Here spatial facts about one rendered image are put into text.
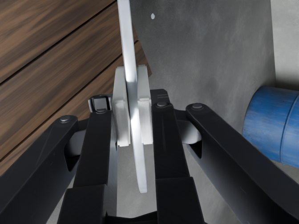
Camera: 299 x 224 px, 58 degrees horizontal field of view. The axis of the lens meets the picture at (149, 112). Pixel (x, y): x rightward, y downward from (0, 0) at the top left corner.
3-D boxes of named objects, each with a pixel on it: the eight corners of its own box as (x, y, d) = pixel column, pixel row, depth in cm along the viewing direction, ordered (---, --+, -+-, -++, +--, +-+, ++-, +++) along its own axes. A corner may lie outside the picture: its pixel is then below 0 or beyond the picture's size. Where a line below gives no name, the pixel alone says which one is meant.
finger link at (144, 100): (137, 99, 15) (151, 98, 15) (136, 64, 21) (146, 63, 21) (142, 145, 16) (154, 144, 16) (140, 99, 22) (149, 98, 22)
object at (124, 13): (127, 31, 50) (131, 30, 50) (142, 193, 42) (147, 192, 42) (102, -170, 22) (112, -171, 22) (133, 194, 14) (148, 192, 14)
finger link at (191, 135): (152, 124, 14) (211, 119, 14) (148, 89, 18) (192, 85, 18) (154, 149, 14) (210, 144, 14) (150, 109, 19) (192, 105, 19)
